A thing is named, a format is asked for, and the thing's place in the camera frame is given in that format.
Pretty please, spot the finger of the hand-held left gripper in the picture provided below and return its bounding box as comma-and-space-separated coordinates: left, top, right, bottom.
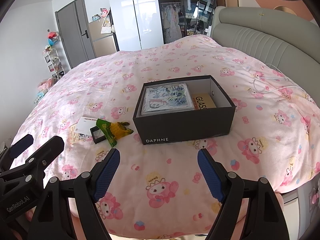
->
0, 135, 65, 193
0, 134, 34, 167

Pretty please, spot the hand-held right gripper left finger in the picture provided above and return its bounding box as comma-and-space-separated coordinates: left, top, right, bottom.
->
31, 148, 121, 240

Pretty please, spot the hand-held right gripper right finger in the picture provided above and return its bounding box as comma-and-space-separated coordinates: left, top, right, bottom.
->
197, 148, 290, 240

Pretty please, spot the small black display box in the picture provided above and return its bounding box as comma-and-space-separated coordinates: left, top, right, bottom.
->
90, 126, 107, 144

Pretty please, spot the white envelope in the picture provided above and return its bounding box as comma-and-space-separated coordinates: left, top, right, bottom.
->
75, 116, 98, 137

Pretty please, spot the green yellow snack packet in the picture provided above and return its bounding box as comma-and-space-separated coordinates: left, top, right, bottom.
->
96, 118, 135, 147

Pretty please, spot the black shoe box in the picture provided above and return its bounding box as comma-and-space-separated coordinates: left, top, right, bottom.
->
132, 74, 237, 145

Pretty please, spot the yellow cartoon card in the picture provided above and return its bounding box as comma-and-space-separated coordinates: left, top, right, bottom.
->
69, 124, 82, 145

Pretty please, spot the pink bag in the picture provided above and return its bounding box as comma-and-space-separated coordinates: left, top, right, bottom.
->
37, 77, 55, 92

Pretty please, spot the white shelf rack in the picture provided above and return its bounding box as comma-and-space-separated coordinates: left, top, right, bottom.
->
42, 46, 66, 80

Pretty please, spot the illustrated book in box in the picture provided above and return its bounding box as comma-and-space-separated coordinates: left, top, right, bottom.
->
140, 82, 193, 117

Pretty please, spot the red blue plush toy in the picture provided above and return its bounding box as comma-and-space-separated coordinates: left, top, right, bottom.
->
47, 31, 60, 46

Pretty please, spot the beige fridge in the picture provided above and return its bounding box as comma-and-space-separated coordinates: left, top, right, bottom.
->
88, 17, 120, 58

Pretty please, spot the grey door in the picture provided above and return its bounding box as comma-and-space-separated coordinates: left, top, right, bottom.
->
55, 0, 97, 69

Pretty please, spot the pink printed blanket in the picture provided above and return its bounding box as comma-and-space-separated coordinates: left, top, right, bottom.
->
10, 34, 320, 240

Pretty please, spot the grey padded headboard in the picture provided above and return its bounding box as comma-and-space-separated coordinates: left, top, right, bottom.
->
211, 5, 320, 80

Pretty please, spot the white glossy wardrobe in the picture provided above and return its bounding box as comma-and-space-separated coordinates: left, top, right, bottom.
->
106, 0, 164, 52

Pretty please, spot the glass display cabinet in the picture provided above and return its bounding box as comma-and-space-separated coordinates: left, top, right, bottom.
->
155, 0, 218, 44

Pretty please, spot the white charging cable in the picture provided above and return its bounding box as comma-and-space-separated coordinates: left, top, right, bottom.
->
250, 64, 304, 93

